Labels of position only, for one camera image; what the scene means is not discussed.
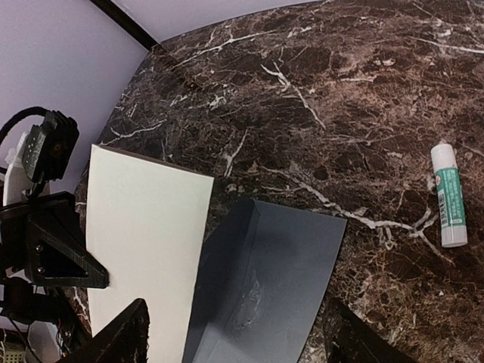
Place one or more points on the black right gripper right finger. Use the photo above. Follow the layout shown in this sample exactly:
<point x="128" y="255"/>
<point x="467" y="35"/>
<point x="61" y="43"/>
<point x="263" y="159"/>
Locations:
<point x="348" y="339"/>

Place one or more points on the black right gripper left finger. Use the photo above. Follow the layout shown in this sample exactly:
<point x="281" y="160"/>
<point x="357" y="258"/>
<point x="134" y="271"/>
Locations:
<point x="124" y="339"/>

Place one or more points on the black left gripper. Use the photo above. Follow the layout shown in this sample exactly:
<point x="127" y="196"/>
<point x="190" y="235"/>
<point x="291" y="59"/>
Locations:
<point x="43" y="238"/>

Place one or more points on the beige ornate letter paper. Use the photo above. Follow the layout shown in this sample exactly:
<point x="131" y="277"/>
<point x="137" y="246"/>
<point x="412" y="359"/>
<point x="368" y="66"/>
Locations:
<point x="145" y="221"/>

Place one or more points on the grey paper envelope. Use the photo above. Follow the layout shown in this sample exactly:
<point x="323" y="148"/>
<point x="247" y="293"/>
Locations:
<point x="261" y="280"/>

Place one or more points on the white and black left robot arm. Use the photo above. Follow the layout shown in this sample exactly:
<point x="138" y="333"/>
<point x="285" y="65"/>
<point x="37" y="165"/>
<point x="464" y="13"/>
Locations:
<point x="23" y="301"/>

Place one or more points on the green and white glue stick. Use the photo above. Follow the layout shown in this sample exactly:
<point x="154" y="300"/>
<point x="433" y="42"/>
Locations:
<point x="450" y="197"/>

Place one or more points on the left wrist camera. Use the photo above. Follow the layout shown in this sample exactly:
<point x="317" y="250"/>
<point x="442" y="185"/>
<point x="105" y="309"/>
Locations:
<point x="49" y="147"/>

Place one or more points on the left black frame post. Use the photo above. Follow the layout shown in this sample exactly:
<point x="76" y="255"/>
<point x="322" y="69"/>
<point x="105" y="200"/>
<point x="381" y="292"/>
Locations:
<point x="125" y="22"/>

